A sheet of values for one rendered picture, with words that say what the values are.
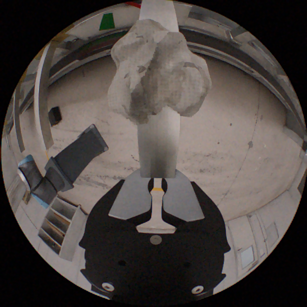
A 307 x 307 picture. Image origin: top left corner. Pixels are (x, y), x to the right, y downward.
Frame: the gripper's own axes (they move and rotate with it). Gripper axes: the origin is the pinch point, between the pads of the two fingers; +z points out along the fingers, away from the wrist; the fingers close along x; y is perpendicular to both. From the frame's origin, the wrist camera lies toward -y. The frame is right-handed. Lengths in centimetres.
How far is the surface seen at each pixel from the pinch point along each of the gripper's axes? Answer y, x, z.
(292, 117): -47, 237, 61
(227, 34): -32.3, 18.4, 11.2
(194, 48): -54, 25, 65
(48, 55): -23.5, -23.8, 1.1
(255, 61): -28.2, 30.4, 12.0
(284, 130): -15, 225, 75
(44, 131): -4.6, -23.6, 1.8
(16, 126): -10.4, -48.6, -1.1
